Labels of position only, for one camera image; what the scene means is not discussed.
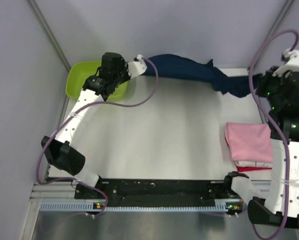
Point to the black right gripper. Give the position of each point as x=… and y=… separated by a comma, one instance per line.
x=268, y=76

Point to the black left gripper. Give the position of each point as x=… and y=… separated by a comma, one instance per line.
x=124, y=67

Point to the navy blue t shirt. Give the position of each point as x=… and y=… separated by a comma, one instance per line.
x=176, y=67

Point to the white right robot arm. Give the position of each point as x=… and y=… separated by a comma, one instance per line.
x=273, y=145

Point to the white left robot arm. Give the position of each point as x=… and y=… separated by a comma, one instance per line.
x=61, y=150

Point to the lime green plastic basin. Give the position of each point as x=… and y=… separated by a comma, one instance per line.
x=80, y=72

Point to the pink folded t shirt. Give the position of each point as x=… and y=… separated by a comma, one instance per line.
x=249, y=142

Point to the red folded t shirt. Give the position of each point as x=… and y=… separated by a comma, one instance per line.
x=251, y=168

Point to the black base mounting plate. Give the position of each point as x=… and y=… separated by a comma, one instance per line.
x=166, y=193

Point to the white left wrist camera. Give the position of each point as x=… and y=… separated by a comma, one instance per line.
x=137, y=67

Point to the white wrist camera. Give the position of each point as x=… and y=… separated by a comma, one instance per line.
x=137, y=67
x=291, y=59

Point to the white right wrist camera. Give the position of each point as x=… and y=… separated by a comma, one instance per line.
x=291, y=59

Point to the grey slotted cable duct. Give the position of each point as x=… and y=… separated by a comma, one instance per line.
x=219, y=206

